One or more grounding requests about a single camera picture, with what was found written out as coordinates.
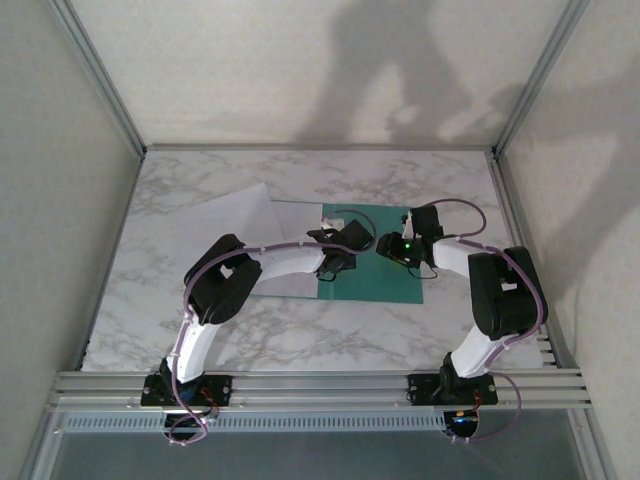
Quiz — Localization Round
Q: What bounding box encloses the wide aluminium frame rail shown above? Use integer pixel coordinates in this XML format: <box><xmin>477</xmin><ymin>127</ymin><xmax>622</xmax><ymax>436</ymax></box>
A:
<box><xmin>47</xmin><ymin>368</ymin><xmax>594</xmax><ymax>412</ymax></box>

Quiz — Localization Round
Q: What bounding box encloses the aluminium lower frame leg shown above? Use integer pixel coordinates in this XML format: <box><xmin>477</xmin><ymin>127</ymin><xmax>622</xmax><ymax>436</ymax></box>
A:
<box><xmin>569</xmin><ymin>407</ymin><xmax>619</xmax><ymax>480</ymax></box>
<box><xmin>18</xmin><ymin>407</ymin><xmax>69</xmax><ymax>480</ymax></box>

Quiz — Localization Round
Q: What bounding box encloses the green folder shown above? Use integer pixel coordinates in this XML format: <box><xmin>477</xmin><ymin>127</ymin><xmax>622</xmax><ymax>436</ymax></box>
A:
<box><xmin>248</xmin><ymin>199</ymin><xmax>425</xmax><ymax>305</ymax></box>

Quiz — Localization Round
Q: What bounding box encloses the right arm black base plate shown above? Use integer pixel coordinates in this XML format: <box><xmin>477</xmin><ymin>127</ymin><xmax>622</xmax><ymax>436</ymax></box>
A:
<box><xmin>407</xmin><ymin>373</ymin><xmax>500</xmax><ymax>406</ymax></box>

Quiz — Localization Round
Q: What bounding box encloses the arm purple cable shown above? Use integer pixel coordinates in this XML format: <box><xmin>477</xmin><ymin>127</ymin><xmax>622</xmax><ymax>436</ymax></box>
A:
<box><xmin>168</xmin><ymin>209</ymin><xmax>379</xmax><ymax>448</ymax></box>
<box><xmin>428</xmin><ymin>198</ymin><xmax>550</xmax><ymax>444</ymax></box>

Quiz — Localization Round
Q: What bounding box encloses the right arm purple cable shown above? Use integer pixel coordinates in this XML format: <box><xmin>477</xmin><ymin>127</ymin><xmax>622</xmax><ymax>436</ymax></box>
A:
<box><xmin>428</xmin><ymin>198</ymin><xmax>550</xmax><ymax>444</ymax></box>

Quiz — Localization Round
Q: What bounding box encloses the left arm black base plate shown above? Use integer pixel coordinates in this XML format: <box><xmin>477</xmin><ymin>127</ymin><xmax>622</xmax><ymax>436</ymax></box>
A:
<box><xmin>140</xmin><ymin>374</ymin><xmax>235</xmax><ymax>407</ymax></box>

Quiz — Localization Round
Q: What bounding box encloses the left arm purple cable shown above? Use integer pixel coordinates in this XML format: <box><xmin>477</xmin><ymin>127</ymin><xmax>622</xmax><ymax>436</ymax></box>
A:
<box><xmin>168</xmin><ymin>209</ymin><xmax>379</xmax><ymax>448</ymax></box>

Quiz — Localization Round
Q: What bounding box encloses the grey slotted cable duct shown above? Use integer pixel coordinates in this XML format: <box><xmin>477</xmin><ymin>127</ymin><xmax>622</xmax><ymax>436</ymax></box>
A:
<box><xmin>58</xmin><ymin>412</ymin><xmax>449</xmax><ymax>434</ymax></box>

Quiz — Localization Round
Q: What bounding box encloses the controller board with LED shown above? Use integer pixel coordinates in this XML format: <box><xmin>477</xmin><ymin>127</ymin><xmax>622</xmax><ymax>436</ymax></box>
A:
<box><xmin>443</xmin><ymin>409</ymin><xmax>482</xmax><ymax>437</ymax></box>
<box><xmin>163</xmin><ymin>409</ymin><xmax>217</xmax><ymax>435</ymax></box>

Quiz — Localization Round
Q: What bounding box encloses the aluminium side rail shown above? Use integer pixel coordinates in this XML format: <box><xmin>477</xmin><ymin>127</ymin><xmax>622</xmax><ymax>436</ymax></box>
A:
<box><xmin>487</xmin><ymin>149</ymin><xmax>584</xmax><ymax>374</ymax></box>

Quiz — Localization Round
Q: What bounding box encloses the thin aluminium table rail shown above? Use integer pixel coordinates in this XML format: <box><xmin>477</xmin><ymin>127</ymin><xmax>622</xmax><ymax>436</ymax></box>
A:
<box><xmin>142</xmin><ymin>143</ymin><xmax>496</xmax><ymax>154</ymax></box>

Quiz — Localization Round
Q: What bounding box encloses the aluminium frame post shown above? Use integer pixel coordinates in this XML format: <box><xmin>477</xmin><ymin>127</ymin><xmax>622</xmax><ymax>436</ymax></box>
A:
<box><xmin>492</xmin><ymin>0</ymin><xmax>594</xmax><ymax>157</ymax></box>
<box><xmin>47</xmin><ymin>0</ymin><xmax>149</xmax><ymax>157</ymax></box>

